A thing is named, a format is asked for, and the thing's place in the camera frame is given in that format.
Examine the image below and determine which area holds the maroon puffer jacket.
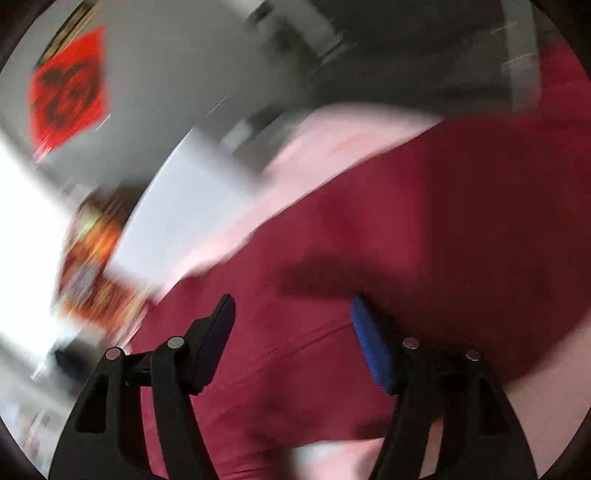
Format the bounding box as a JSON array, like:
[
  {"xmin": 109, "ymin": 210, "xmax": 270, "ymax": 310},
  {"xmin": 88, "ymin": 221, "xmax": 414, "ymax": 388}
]
[{"xmin": 127, "ymin": 44, "xmax": 591, "ymax": 480}]

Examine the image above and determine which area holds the red printed cardboard box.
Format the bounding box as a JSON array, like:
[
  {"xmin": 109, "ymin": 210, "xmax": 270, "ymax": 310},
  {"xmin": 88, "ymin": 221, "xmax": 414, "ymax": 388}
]
[{"xmin": 55, "ymin": 188, "xmax": 149, "ymax": 343}]

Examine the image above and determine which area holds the red wall poster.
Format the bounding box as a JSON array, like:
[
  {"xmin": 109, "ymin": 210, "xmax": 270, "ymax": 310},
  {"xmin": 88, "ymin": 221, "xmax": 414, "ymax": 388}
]
[{"xmin": 28, "ymin": 25, "xmax": 112, "ymax": 151}]

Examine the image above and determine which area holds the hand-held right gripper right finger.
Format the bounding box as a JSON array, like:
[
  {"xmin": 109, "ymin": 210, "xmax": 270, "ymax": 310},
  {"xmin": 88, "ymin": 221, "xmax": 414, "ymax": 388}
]
[{"xmin": 350, "ymin": 295, "xmax": 540, "ymax": 480}]

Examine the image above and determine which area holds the white box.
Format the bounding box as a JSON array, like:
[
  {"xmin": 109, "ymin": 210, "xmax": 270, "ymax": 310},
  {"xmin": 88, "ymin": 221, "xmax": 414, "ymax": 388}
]
[{"xmin": 108, "ymin": 127, "xmax": 265, "ymax": 288}]

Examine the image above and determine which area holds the dark mesh chair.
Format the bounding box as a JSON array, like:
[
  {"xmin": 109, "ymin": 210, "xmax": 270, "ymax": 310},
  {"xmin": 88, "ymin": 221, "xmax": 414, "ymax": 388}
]
[{"xmin": 318, "ymin": 0, "xmax": 550, "ymax": 116}]

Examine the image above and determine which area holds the pink blanket with orange deer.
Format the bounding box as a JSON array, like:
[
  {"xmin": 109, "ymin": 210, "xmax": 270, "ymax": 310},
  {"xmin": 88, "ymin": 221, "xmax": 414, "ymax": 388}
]
[{"xmin": 152, "ymin": 104, "xmax": 566, "ymax": 480}]

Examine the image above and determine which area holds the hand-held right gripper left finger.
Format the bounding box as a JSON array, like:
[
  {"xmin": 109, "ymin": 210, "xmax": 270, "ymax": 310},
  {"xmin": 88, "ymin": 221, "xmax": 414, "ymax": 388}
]
[{"xmin": 48, "ymin": 294, "xmax": 237, "ymax": 480}]

